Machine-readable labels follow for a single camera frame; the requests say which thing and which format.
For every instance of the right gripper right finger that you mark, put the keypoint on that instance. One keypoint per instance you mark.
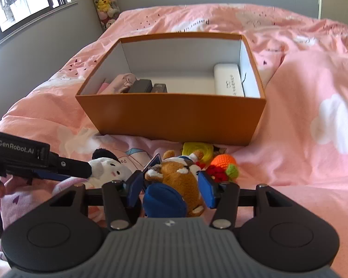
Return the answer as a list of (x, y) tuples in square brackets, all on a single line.
[(221, 197)]

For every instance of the yellow tape measure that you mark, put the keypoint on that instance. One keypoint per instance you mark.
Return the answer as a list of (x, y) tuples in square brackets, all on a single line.
[(206, 149)]

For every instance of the orange crochet carrot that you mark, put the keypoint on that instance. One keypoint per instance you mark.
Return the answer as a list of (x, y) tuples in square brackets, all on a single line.
[(223, 168)]

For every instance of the pink zip pouch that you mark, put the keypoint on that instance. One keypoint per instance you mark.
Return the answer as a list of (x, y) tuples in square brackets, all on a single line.
[(121, 84)]

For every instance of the orange cardboard box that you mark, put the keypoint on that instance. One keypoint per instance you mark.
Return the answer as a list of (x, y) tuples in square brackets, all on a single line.
[(190, 111)]

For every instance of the pink printed duvet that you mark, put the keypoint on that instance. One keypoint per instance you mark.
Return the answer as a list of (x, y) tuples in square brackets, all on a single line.
[(301, 144)]

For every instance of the white pink plush toy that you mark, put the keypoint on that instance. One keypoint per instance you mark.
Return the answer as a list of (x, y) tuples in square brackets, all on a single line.
[(105, 168)]

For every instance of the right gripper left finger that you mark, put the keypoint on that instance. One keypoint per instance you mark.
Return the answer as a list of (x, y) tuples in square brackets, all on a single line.
[(121, 202)]

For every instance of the white glasses case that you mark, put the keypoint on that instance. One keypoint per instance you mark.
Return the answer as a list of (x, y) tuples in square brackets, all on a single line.
[(227, 80)]

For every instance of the brown fox plush keychain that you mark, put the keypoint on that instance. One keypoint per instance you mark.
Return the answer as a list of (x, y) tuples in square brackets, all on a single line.
[(173, 187)]

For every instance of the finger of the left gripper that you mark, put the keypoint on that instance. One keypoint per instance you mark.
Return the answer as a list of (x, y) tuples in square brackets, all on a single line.
[(68, 167), (47, 175)]

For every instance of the small black box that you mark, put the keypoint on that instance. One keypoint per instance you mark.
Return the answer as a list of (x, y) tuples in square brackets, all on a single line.
[(141, 86)]

